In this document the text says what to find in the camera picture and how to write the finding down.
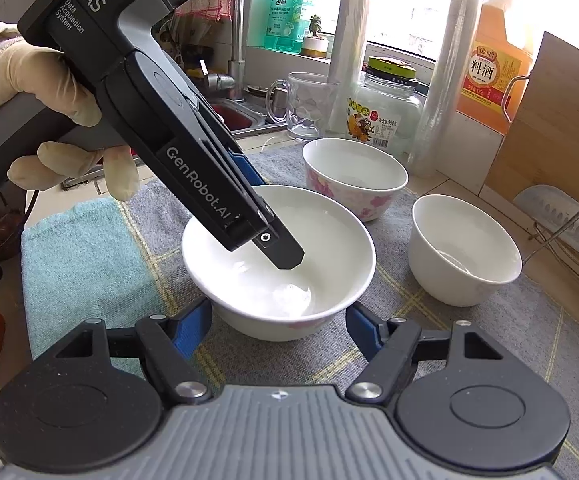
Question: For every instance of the steel faucet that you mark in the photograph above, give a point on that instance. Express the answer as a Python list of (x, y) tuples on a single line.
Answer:
[(237, 35)]

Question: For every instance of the steel sink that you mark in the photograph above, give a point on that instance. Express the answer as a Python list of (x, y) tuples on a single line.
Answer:
[(259, 125)]

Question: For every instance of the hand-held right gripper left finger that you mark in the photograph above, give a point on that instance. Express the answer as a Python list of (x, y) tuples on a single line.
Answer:
[(192, 327)]

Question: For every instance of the grey checked cloth mat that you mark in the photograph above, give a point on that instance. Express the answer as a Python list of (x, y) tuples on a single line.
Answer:
[(394, 285)]

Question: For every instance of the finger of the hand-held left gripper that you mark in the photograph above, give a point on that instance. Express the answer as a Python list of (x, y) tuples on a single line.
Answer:
[(247, 167), (284, 252)]

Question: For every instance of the white plastic bag roll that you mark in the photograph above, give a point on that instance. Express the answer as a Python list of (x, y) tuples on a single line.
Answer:
[(352, 35)]

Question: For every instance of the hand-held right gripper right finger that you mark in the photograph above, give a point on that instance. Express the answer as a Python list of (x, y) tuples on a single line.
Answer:
[(367, 332)]

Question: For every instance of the red plastic basin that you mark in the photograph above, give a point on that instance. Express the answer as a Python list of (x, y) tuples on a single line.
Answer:
[(234, 117)]

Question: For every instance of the glass jar with label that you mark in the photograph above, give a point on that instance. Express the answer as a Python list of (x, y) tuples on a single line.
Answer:
[(384, 115)]

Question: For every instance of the clear plastic wrap roll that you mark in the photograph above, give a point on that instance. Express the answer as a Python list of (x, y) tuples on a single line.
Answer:
[(449, 85)]

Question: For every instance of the orange cooking wine bottle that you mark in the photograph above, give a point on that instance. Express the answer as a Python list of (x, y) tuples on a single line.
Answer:
[(494, 75)]

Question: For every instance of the person's left hand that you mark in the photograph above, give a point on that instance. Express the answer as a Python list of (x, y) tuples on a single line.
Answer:
[(34, 70)]

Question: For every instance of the small potted plant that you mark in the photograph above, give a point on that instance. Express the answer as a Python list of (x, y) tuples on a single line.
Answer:
[(315, 42)]

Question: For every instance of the white bowl pink purple flowers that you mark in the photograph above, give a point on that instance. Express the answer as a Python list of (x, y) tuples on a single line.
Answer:
[(329, 260)]

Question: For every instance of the white bowl pale flowers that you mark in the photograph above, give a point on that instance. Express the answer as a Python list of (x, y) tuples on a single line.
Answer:
[(459, 240)]

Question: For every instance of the clear glass mug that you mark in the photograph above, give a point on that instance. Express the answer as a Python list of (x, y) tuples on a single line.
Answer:
[(309, 110)]

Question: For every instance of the green dish soap bottle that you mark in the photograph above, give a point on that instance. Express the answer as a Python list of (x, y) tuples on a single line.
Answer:
[(284, 10)]

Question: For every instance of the wooden cutting board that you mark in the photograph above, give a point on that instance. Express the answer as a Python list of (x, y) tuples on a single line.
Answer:
[(559, 110)]

